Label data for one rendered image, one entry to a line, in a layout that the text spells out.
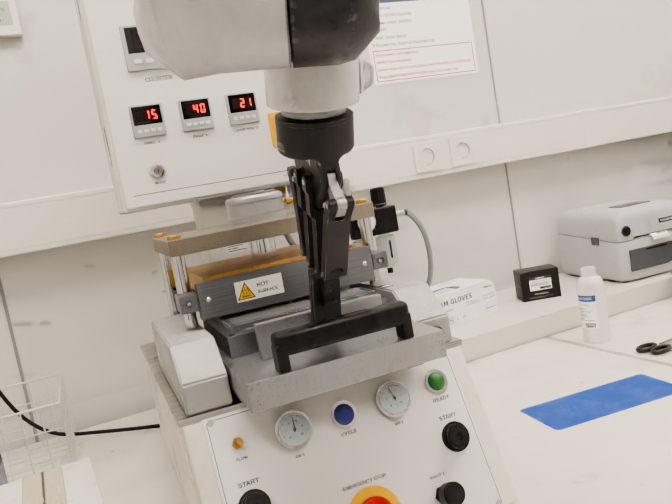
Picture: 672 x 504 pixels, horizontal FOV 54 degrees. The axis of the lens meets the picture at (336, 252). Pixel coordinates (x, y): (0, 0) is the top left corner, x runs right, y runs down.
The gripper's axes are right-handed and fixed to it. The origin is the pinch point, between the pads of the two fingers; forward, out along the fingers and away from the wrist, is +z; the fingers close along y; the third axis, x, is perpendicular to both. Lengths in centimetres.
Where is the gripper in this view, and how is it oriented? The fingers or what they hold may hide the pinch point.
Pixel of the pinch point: (325, 298)
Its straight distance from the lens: 71.7
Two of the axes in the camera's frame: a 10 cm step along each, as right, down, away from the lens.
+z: 0.5, 9.0, 4.3
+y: 3.8, 3.8, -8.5
